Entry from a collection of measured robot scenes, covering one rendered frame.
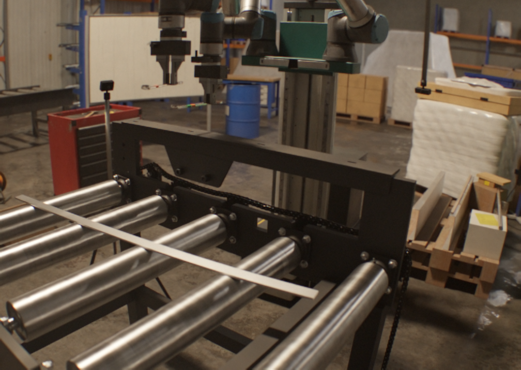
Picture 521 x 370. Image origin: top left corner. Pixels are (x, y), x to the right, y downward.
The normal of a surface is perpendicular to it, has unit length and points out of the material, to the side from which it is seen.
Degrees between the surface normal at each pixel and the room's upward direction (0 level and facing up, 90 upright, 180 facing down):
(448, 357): 0
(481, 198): 90
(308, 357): 36
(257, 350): 0
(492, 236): 90
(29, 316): 54
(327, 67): 90
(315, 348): 31
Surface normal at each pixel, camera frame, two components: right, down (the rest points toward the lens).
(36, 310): 0.68, -0.41
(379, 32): 0.67, 0.29
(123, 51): 0.50, 0.27
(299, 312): 0.04, -0.95
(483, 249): -0.54, 0.23
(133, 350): 0.51, -0.65
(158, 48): -0.24, 0.27
